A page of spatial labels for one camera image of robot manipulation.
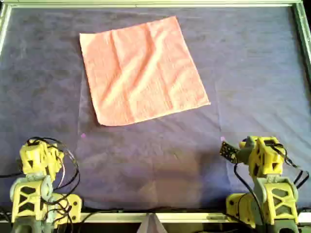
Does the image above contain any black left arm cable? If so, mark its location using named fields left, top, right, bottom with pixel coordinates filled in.
left=26, top=136, right=82, bottom=229

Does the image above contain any dark blue table cover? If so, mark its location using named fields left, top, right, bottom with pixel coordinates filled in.
left=0, top=6, right=311, bottom=212

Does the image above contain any black camera circuit board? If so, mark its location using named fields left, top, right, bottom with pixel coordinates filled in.
left=220, top=141, right=240, bottom=163

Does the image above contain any white red servo wire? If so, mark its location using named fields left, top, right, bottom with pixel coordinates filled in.
left=58, top=145, right=73, bottom=185

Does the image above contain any yellow right gripper body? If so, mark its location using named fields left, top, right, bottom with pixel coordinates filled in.
left=239, top=135, right=262, bottom=166

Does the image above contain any aluminium table frame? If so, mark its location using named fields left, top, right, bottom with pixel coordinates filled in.
left=0, top=0, right=311, bottom=224

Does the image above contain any yellow left gripper body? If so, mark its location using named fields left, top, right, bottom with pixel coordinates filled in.
left=21, top=139, right=49, bottom=158

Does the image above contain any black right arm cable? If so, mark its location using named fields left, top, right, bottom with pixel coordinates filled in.
left=276, top=143, right=311, bottom=190

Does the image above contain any black camera cable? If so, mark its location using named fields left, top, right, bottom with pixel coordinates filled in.
left=233, top=162, right=265, bottom=229

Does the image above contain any thin black table cable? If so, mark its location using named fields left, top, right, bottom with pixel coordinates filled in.
left=0, top=172, right=25, bottom=179

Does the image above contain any grey triangular camera mount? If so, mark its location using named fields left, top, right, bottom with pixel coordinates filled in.
left=137, top=213, right=167, bottom=233

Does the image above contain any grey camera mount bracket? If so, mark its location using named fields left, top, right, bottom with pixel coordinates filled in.
left=237, top=147, right=251, bottom=165

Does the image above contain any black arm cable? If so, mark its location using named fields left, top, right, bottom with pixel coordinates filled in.
left=26, top=136, right=82, bottom=229
left=276, top=143, right=311, bottom=190

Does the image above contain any pink terry cloth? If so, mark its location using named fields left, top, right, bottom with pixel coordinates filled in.
left=79, top=16, right=211, bottom=127

